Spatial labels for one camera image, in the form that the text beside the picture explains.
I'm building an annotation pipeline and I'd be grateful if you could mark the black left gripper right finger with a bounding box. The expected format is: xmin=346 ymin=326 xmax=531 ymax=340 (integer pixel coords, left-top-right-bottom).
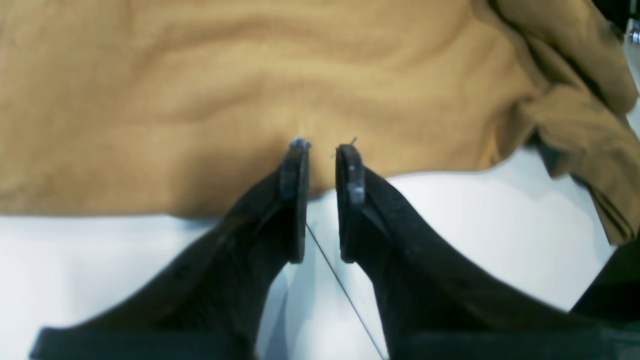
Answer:
xmin=335 ymin=144 xmax=639 ymax=360

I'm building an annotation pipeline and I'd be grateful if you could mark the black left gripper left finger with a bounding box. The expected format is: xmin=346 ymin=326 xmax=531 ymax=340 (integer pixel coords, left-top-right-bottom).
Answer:
xmin=30 ymin=137 xmax=310 ymax=360

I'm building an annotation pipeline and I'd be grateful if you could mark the tan brown t-shirt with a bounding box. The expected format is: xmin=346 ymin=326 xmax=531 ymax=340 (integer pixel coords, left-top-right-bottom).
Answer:
xmin=0 ymin=0 xmax=639 ymax=245

